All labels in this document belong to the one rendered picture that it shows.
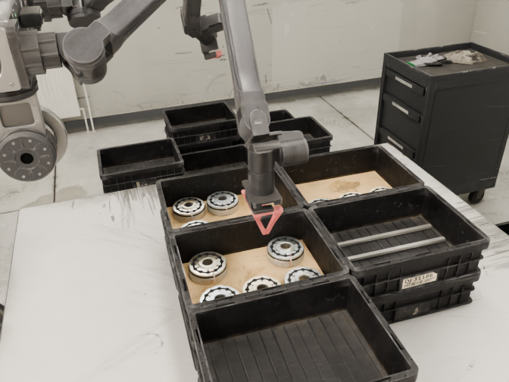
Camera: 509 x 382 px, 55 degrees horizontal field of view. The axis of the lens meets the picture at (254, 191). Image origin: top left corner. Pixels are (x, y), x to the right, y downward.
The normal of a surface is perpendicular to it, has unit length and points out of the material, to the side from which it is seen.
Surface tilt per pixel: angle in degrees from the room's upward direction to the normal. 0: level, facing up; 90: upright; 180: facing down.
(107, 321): 0
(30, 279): 0
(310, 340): 0
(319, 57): 90
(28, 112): 90
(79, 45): 47
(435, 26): 90
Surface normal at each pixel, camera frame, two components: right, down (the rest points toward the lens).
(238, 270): -0.03, -0.85
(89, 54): 0.22, -0.22
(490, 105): 0.31, 0.49
